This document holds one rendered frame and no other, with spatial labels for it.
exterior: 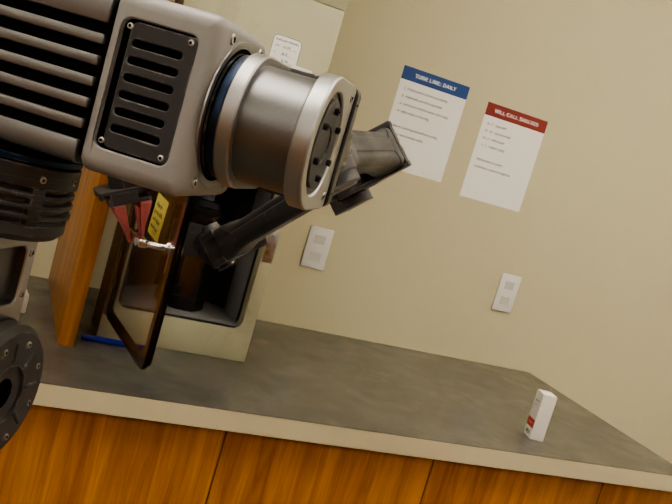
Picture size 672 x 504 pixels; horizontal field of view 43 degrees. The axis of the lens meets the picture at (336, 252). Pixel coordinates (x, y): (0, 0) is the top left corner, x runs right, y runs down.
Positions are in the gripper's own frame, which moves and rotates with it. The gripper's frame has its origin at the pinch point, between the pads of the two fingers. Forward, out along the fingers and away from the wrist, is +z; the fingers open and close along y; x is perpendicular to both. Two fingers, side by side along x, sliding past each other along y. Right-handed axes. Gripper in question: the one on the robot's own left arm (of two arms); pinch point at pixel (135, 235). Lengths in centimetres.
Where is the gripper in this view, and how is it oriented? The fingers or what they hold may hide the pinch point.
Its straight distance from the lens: 150.3
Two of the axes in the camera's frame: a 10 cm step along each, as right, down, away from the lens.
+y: -9.0, 2.2, -3.8
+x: 4.3, 2.5, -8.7
